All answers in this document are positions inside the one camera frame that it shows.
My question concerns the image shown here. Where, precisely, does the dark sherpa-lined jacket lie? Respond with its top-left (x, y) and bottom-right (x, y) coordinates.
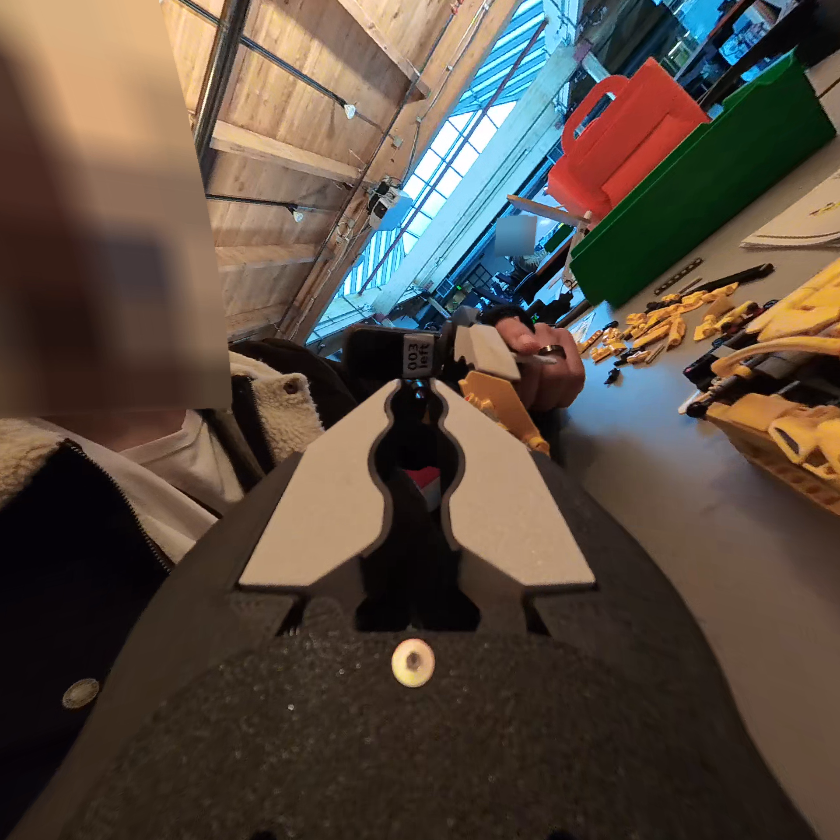
top-left (0, 339), bottom-right (362, 815)

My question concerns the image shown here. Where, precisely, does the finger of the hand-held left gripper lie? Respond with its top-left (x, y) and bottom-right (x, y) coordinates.
top-left (453, 325), bottom-right (522, 384)

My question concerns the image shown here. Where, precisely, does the small black perforated beam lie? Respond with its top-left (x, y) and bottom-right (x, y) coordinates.
top-left (653, 258), bottom-right (704, 296)

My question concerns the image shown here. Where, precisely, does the orange plastic carry case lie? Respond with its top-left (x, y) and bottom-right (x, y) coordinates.
top-left (545, 57), bottom-right (710, 221)

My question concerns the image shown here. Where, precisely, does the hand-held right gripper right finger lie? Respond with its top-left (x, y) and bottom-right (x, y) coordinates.
top-left (420, 381), bottom-right (597, 631)

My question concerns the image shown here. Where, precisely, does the person's left hand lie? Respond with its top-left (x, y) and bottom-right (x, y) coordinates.
top-left (497, 315), bottom-right (588, 414)

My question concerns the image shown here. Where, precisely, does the green plastic bin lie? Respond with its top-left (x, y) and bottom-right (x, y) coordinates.
top-left (569, 53), bottom-right (838, 309)

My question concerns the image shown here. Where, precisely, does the yellow toy brick car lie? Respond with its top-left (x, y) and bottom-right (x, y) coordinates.
top-left (679, 256), bottom-right (840, 515)

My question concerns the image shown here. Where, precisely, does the long black brick beam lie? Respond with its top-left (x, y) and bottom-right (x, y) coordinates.
top-left (679, 263), bottom-right (775, 300)

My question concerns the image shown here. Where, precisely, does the pile of yellow brick pieces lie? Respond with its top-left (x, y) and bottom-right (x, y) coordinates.
top-left (574, 283), bottom-right (762, 368)

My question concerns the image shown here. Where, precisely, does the open instruction booklet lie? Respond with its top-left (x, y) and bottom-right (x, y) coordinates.
top-left (742, 168), bottom-right (840, 250)

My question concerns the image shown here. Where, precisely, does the ceiling projector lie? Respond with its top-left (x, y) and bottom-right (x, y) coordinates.
top-left (365, 182), bottom-right (414, 235)

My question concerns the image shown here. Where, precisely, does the yellow brick wing piece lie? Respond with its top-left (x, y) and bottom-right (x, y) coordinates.
top-left (460, 371), bottom-right (552, 458)

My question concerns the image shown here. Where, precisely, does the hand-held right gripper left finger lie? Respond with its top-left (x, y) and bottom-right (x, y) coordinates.
top-left (239, 381), bottom-right (410, 631)

